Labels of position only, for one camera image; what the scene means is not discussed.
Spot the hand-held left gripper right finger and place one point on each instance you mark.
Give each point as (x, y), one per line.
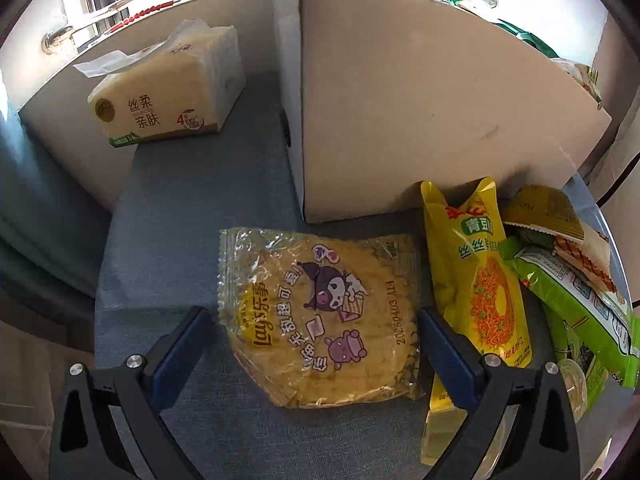
(445, 360)

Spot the blue-grey table cloth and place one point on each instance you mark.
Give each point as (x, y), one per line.
(200, 200)

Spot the small yellow-brown packet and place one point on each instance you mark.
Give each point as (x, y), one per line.
(545, 207)

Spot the white cardboard box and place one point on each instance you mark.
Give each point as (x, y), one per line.
(425, 110)

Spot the blue-grey curtain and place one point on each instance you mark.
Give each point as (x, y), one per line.
(40, 210)

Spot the sausage-print snack packet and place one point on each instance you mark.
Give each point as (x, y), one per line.
(585, 255)

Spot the clear cartoon-print crisps packet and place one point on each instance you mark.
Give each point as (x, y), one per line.
(320, 310)

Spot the beige cabinet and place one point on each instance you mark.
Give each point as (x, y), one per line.
(30, 360)

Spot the green white-label snack packet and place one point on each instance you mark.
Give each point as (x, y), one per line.
(565, 290)

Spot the yellow snack packet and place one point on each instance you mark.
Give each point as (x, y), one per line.
(480, 285)

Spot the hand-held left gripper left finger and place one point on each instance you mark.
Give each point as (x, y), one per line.
(177, 355)

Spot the red beaded stick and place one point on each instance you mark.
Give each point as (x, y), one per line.
(140, 14)

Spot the tissue pack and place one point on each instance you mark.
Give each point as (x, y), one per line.
(160, 105)

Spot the green packets on windowsill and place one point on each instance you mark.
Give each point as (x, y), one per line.
(525, 35)

